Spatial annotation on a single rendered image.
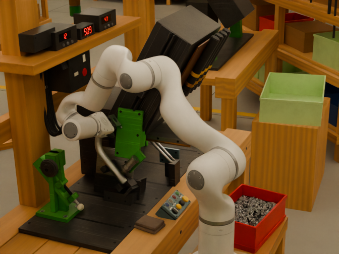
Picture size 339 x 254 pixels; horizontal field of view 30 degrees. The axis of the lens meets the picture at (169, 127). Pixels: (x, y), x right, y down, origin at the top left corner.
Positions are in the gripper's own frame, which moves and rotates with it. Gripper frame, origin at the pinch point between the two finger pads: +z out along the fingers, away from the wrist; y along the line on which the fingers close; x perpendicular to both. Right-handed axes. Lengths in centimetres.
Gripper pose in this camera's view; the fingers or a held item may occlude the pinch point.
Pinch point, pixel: (110, 123)
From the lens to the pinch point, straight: 265.7
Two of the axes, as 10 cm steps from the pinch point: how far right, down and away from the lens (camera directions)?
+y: -5.7, -8.0, 1.7
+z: 3.9, -0.9, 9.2
